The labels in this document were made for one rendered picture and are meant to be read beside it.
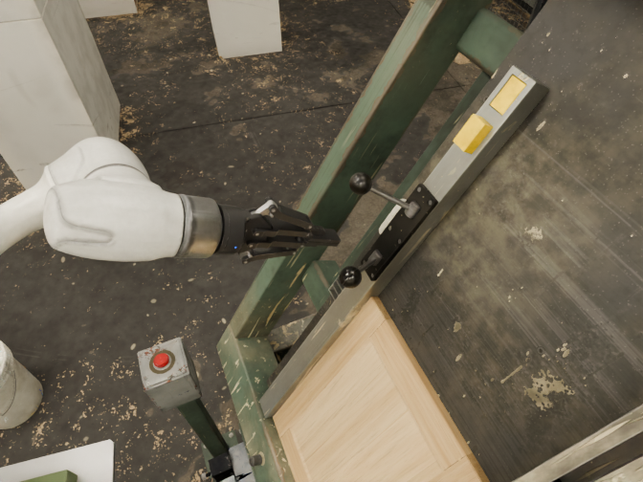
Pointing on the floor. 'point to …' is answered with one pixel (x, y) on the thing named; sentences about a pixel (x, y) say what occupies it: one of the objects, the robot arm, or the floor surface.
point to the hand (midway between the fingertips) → (321, 236)
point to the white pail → (16, 391)
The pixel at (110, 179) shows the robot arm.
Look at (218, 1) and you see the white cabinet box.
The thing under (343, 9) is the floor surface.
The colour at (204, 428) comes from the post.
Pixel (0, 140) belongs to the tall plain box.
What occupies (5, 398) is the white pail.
